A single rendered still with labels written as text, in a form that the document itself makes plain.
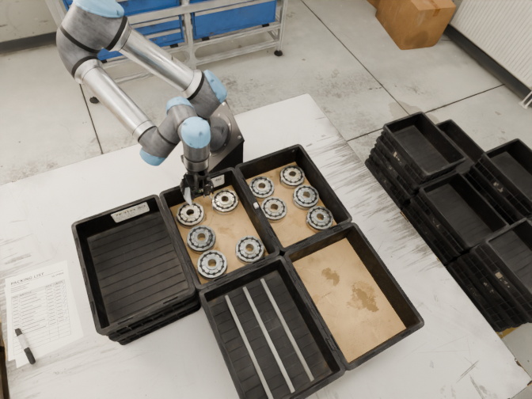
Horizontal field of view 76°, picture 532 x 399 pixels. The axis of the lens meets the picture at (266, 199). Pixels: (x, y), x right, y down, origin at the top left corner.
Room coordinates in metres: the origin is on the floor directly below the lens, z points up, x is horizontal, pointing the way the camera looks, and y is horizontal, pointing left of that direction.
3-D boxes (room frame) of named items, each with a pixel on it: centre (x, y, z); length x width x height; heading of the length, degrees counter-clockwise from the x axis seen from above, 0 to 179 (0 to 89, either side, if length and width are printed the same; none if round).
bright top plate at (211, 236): (0.50, 0.21, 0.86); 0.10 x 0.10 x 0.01
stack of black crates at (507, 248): (0.72, -1.29, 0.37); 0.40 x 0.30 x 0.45; 33
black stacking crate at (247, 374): (0.20, -0.06, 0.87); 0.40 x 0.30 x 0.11; 34
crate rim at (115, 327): (0.37, 0.41, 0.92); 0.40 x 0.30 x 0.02; 34
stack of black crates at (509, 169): (1.28, -1.40, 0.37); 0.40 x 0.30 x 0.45; 33
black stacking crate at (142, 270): (0.37, 0.41, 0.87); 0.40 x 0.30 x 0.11; 34
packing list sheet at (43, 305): (0.21, 0.74, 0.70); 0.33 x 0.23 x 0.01; 33
